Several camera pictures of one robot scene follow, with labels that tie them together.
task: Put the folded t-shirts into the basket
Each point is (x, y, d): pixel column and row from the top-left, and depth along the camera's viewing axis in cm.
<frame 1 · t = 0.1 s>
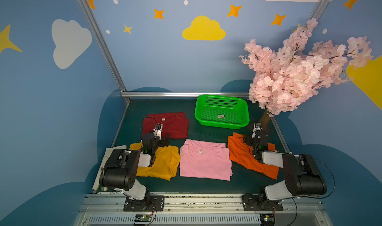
left hand: (161, 130, 94), fingers open
right hand: (256, 132, 95), fingers open
pink folded t-shirt: (205, 160, 91), on the table
orange folded t-shirt: (239, 152, 93), on the table
yellow folded t-shirt: (164, 164, 88), on the table
dark red folded t-shirt: (175, 124, 109), on the table
green plastic basket: (222, 111, 117), on the table

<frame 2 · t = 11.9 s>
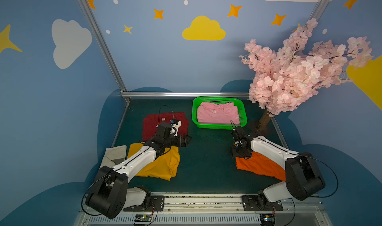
left hand: (186, 135, 85), fingers open
right hand: (238, 152, 90), fingers open
pink folded t-shirt: (226, 114, 113), on the table
orange folded t-shirt: (258, 164, 88), on the table
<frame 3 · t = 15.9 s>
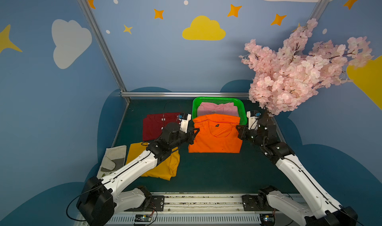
left hand: (199, 127, 75), fingers closed
right hand: (239, 124, 78), fingers closed
orange folded t-shirt: (218, 133, 83), point 17 cm above the table
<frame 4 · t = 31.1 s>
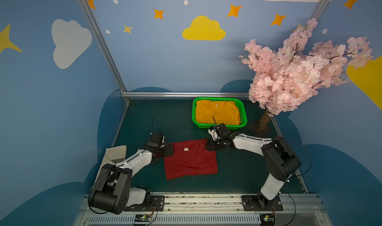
left hand: (169, 148, 92), fingers open
right hand: (210, 145, 94), fingers open
yellow folded t-shirt: (225, 112, 110), point 4 cm above the table
dark red folded t-shirt: (190, 158, 92), on the table
